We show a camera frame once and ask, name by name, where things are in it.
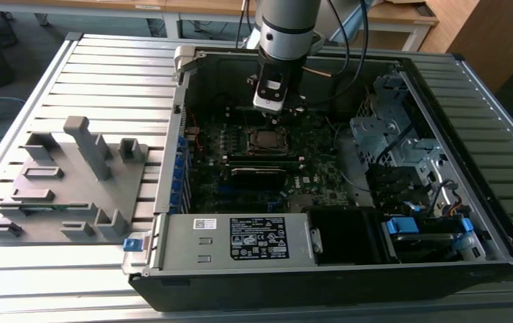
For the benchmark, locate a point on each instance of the silver CPU chip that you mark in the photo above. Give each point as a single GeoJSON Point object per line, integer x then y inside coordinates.
{"type": "Point", "coordinates": [267, 138]}

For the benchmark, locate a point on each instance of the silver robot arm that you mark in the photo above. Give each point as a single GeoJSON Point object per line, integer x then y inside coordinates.
{"type": "Point", "coordinates": [287, 33]}

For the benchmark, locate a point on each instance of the CPU socket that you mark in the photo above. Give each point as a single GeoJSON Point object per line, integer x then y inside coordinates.
{"type": "Point", "coordinates": [268, 152]}

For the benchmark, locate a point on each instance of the silver drive cage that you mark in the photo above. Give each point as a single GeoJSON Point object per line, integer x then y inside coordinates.
{"type": "Point", "coordinates": [372, 134]}

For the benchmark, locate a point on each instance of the green motherboard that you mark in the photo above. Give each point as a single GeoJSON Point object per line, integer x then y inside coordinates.
{"type": "Point", "coordinates": [323, 175]}

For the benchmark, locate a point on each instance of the expansion card black cooler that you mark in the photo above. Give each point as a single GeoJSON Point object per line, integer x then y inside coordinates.
{"type": "Point", "coordinates": [255, 180]}

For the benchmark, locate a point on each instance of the chipset heatsink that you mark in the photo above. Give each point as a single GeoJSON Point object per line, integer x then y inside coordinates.
{"type": "Point", "coordinates": [300, 203]}

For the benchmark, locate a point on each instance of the black disk bay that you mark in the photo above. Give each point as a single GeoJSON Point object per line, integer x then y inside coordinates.
{"type": "Point", "coordinates": [395, 181]}

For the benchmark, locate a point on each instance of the wooden cabinet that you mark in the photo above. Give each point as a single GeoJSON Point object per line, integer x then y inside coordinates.
{"type": "Point", "coordinates": [498, 33]}

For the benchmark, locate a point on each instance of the black fan shroud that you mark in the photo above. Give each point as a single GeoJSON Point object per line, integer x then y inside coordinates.
{"type": "Point", "coordinates": [340, 235]}

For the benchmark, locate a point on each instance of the hard disk in blue carrier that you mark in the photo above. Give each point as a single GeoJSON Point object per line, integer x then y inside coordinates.
{"type": "Point", "coordinates": [402, 224]}

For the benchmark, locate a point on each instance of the silver power supply unit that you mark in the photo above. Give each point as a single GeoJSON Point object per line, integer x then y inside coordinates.
{"type": "Point", "coordinates": [184, 249]}

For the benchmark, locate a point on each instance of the grey parts rack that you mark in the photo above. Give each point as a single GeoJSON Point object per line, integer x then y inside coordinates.
{"type": "Point", "coordinates": [80, 188]}

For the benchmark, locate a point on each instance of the blue case latch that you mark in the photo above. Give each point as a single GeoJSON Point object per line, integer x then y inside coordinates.
{"type": "Point", "coordinates": [132, 245]}

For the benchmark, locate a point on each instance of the black PC case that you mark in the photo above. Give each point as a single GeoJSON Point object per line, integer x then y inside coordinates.
{"type": "Point", "coordinates": [283, 289]}

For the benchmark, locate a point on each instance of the green RAM stick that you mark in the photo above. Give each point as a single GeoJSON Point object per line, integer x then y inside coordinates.
{"type": "Point", "coordinates": [44, 208]}

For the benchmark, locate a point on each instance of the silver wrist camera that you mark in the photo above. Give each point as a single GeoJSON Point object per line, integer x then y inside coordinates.
{"type": "Point", "coordinates": [267, 105]}

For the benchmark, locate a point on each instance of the wooden desk white frame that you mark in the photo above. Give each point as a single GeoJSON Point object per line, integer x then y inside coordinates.
{"type": "Point", "coordinates": [399, 20]}

